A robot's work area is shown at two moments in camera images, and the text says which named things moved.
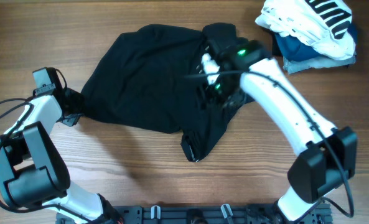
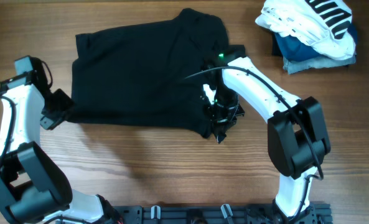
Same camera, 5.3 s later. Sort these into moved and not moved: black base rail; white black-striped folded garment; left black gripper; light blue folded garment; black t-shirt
Moved: left black gripper; black t-shirt
Not moved: light blue folded garment; black base rail; white black-striped folded garment
